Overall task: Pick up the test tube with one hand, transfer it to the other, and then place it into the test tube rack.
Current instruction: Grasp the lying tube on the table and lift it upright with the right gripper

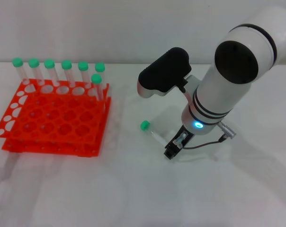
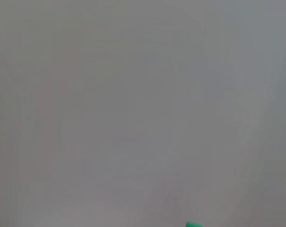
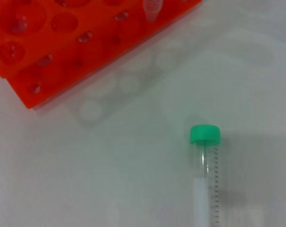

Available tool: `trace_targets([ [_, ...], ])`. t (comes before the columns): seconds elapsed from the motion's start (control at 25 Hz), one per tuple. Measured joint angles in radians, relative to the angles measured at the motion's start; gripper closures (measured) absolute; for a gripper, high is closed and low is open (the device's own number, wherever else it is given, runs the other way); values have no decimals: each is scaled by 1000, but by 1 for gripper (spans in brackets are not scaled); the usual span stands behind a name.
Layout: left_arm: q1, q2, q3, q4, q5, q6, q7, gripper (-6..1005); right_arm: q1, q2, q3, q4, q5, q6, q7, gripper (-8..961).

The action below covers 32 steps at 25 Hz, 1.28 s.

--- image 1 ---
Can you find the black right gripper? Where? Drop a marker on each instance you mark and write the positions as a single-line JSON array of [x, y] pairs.
[[182, 136]]

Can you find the green capped clear test tube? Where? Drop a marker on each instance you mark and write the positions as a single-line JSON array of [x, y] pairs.
[[34, 62], [100, 67], [96, 78], [49, 63], [145, 125], [83, 66], [66, 64], [17, 62]]

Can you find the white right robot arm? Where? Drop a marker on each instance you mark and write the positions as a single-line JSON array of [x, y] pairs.
[[228, 82]]

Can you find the red plastic test tube rack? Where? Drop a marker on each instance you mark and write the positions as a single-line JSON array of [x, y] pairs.
[[62, 118]]

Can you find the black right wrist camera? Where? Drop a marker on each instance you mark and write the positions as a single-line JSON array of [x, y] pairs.
[[165, 71]]

